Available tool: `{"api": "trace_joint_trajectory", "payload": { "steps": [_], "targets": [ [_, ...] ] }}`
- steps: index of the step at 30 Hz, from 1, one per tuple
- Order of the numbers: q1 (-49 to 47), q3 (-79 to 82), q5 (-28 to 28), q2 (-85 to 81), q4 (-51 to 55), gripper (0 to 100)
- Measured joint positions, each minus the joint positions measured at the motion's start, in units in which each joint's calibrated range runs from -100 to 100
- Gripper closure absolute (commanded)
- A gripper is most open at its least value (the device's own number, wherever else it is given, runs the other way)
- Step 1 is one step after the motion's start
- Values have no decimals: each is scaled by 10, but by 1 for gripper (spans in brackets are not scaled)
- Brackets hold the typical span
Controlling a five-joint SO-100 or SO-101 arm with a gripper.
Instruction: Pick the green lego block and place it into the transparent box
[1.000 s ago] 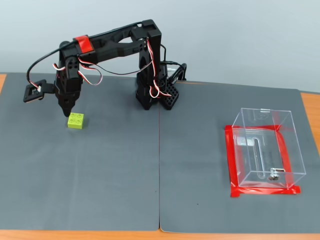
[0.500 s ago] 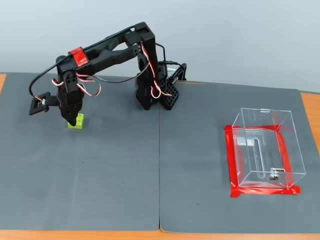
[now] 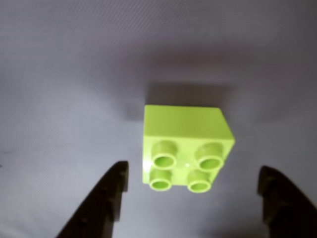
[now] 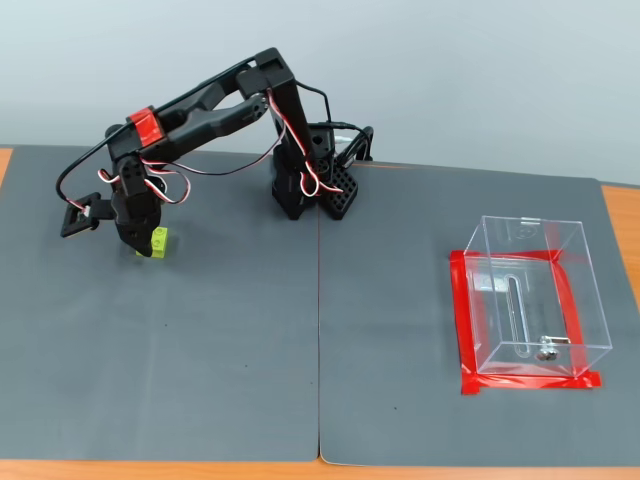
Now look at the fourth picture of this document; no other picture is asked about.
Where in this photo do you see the transparent acrylic box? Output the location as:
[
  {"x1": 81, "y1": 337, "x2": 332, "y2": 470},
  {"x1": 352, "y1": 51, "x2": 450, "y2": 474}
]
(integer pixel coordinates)
[{"x1": 462, "y1": 214, "x2": 614, "y2": 381}]

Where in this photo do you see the silver metal box latch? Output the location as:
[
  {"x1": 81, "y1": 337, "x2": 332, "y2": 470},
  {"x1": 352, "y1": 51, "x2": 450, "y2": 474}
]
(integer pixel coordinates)
[{"x1": 536, "y1": 335, "x2": 572, "y2": 362}]

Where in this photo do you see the black square wrist camera module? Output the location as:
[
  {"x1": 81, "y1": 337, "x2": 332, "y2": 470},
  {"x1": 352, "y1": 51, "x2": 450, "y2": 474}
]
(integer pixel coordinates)
[{"x1": 59, "y1": 191, "x2": 114, "y2": 239}]

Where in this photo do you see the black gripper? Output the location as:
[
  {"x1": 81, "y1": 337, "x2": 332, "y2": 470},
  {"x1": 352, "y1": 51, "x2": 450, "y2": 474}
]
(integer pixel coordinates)
[{"x1": 108, "y1": 172, "x2": 170, "y2": 259}]

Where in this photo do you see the red tape band on arm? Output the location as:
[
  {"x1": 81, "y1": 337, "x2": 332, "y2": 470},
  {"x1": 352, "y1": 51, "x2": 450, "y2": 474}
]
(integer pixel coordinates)
[{"x1": 124, "y1": 105, "x2": 167, "y2": 149}]

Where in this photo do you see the black table clamp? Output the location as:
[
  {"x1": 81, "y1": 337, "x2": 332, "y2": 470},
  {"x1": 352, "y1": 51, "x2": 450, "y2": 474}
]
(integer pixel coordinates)
[{"x1": 337, "y1": 125, "x2": 377, "y2": 169}]

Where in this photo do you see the green lego block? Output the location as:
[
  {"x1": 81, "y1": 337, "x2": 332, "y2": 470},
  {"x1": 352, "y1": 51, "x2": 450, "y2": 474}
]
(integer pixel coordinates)
[{"x1": 135, "y1": 226, "x2": 170, "y2": 260}]

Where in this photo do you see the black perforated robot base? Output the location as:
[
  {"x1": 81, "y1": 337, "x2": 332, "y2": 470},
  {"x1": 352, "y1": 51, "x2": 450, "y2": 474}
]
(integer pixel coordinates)
[{"x1": 305, "y1": 124, "x2": 362, "y2": 222}]

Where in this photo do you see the black camera cable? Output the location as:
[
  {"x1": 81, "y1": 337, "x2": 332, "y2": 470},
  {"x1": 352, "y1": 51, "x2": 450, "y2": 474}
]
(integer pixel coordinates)
[{"x1": 54, "y1": 57, "x2": 371, "y2": 217}]

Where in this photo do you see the red white wrist servo wire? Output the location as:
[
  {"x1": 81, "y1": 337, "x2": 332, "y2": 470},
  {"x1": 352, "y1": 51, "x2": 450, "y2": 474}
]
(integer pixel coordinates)
[{"x1": 96, "y1": 158, "x2": 194, "y2": 207}]

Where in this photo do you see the red tape strip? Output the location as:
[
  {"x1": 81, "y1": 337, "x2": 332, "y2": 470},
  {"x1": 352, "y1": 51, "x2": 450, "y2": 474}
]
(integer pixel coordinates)
[
  {"x1": 449, "y1": 249, "x2": 482, "y2": 396},
  {"x1": 551, "y1": 259, "x2": 592, "y2": 381},
  {"x1": 459, "y1": 371, "x2": 603, "y2": 397},
  {"x1": 449, "y1": 247, "x2": 566, "y2": 265}
]

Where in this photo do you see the grey table mat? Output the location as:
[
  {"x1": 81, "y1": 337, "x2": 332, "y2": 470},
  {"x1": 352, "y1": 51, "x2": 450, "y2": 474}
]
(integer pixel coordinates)
[
  {"x1": 0, "y1": 144, "x2": 321, "y2": 464},
  {"x1": 317, "y1": 159, "x2": 640, "y2": 469}
]

